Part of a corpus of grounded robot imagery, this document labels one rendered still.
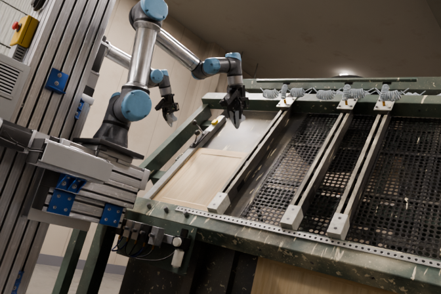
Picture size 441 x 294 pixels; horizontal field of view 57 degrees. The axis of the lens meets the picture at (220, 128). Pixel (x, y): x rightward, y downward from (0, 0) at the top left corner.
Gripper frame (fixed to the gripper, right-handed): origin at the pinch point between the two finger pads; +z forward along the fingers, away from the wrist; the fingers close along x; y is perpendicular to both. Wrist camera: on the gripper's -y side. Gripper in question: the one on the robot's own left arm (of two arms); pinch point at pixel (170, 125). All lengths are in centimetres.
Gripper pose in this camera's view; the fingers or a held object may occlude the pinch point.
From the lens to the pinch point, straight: 260.2
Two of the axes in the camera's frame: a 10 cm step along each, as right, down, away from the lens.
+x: 5.6, -2.7, 7.8
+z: 1.8, 9.6, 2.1
